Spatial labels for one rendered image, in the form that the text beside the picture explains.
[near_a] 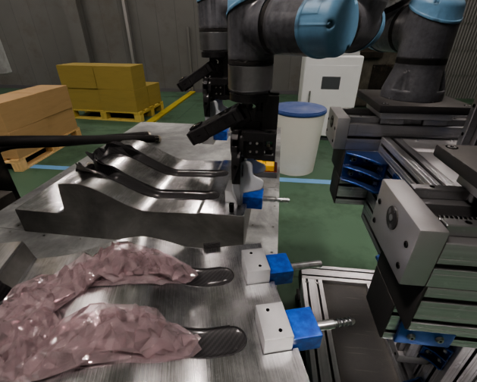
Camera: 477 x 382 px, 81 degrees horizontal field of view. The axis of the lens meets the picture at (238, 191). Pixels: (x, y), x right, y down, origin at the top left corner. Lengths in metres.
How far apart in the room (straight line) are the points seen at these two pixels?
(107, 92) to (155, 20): 2.68
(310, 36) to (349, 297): 1.13
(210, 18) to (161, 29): 6.19
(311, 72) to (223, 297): 3.25
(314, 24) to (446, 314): 0.42
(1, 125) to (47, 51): 5.08
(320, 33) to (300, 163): 2.31
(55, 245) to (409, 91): 0.90
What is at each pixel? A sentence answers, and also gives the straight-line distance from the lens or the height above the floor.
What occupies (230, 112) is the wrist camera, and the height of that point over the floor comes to 1.07.
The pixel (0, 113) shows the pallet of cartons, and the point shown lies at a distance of 3.35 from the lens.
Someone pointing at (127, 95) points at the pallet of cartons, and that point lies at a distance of 4.61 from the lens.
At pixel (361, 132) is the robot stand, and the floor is 0.96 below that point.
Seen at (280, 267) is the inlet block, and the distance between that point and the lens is 0.46.
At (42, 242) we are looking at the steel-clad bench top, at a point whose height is 0.80.
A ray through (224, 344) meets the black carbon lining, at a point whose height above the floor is 0.85.
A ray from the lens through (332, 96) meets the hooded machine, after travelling 3.61.
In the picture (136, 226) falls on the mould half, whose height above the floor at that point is 0.84.
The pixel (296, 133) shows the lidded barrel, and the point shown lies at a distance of 2.54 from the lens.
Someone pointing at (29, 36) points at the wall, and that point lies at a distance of 8.52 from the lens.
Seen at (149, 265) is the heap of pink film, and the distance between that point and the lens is 0.43.
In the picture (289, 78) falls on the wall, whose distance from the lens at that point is 6.60.
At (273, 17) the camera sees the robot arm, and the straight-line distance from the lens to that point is 0.43.
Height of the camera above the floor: 1.19
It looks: 30 degrees down
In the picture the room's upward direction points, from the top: straight up
